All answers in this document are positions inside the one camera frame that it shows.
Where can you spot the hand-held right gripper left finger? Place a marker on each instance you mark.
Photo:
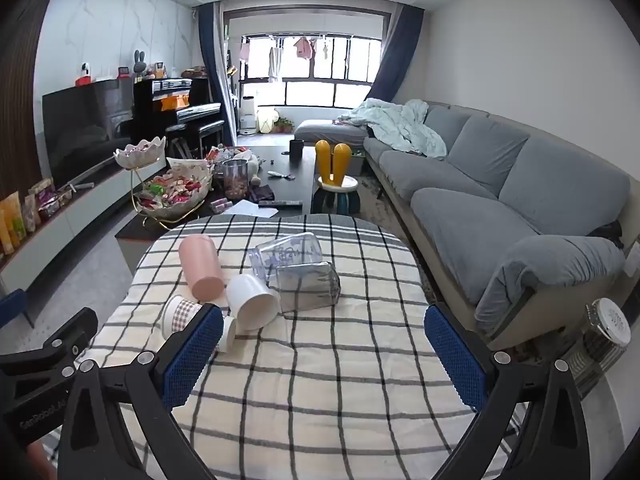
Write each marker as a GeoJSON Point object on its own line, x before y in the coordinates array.
{"type": "Point", "coordinates": [196, 352]}

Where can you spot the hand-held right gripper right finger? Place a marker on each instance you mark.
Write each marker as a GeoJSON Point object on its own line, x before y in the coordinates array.
{"type": "Point", "coordinates": [454, 362]}

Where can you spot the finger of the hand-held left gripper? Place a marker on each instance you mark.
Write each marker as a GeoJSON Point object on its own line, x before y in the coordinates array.
{"type": "Point", "coordinates": [70, 332]}

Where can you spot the plaid paper cup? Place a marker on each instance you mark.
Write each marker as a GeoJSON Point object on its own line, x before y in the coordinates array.
{"type": "Point", "coordinates": [177, 312]}

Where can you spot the pink cup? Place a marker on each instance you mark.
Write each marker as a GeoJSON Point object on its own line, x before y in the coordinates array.
{"type": "Point", "coordinates": [201, 265]}

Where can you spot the clear grey cup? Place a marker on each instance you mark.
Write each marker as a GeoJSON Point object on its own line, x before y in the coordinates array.
{"type": "Point", "coordinates": [310, 287]}

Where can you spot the clear printed cup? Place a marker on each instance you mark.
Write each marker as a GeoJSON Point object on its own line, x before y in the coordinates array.
{"type": "Point", "coordinates": [287, 252]}

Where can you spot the blue chair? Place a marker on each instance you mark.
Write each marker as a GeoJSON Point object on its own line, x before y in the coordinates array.
{"type": "Point", "coordinates": [12, 307]}

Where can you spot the white tv cabinet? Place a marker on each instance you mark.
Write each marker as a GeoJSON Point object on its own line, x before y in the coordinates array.
{"type": "Point", "coordinates": [75, 220]}

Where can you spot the row of snack packets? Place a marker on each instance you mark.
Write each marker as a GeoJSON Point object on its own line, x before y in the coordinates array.
{"type": "Point", "coordinates": [20, 217]}

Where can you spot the checked tablecloth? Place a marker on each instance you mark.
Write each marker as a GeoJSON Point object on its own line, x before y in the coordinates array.
{"type": "Point", "coordinates": [325, 385]}

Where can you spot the white paper sheet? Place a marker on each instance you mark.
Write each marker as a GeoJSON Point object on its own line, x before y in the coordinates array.
{"type": "Point", "coordinates": [252, 208]}

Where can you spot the tiered snack bowl stand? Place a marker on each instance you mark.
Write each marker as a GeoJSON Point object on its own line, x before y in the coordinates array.
{"type": "Point", "coordinates": [175, 195]}

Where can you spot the black remote control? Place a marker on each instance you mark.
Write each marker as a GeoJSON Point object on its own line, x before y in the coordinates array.
{"type": "Point", "coordinates": [280, 204]}

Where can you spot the dark purple cloth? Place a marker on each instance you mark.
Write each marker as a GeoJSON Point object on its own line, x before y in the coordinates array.
{"type": "Point", "coordinates": [261, 194]}

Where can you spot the grey sofa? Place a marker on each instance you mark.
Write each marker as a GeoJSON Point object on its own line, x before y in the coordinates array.
{"type": "Point", "coordinates": [500, 195]}

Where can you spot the clear jar of nuts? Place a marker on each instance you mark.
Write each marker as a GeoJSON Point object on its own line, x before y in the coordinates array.
{"type": "Point", "coordinates": [235, 180]}

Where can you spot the white plush toy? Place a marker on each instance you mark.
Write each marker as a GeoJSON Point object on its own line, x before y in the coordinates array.
{"type": "Point", "coordinates": [254, 167]}

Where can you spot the dark coffee table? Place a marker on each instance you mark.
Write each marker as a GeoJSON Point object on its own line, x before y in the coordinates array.
{"type": "Point", "coordinates": [295, 185]}

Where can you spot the black television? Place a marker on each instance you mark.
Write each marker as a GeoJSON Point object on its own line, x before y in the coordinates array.
{"type": "Point", "coordinates": [85, 130]}

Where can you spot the black piano bench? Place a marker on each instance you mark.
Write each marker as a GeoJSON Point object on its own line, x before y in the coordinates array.
{"type": "Point", "coordinates": [200, 130]}

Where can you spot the black mug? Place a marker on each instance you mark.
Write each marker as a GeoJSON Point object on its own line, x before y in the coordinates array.
{"type": "Point", "coordinates": [296, 147]}

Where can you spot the yellow rabbit ear stool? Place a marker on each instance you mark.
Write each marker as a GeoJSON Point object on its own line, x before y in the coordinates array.
{"type": "Point", "coordinates": [332, 160]}

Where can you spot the white air purifier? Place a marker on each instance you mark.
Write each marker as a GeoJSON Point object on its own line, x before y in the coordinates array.
{"type": "Point", "coordinates": [248, 115]}

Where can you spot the light blue blanket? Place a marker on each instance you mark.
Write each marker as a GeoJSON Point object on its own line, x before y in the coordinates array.
{"type": "Point", "coordinates": [400, 125]}

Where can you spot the potted plant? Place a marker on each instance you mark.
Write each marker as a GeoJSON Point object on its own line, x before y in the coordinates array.
{"type": "Point", "coordinates": [283, 125]}

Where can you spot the black upright piano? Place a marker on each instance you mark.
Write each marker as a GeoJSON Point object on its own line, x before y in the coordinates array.
{"type": "Point", "coordinates": [170, 102]}

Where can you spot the grey rabbit doll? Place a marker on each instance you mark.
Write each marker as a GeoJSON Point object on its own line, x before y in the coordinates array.
{"type": "Point", "coordinates": [139, 65]}

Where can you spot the blue grey curtain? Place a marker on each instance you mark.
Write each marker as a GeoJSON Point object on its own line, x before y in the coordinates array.
{"type": "Point", "coordinates": [397, 55]}
{"type": "Point", "coordinates": [212, 70]}

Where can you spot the hanging white towel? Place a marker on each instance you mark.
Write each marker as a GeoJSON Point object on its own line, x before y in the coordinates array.
{"type": "Point", "coordinates": [275, 65]}

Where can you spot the hanging pink garment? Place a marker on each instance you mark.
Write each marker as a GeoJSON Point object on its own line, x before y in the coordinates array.
{"type": "Point", "coordinates": [304, 47]}
{"type": "Point", "coordinates": [244, 52]}

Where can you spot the white security camera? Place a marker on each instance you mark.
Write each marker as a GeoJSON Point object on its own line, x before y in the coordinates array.
{"type": "Point", "coordinates": [86, 69]}

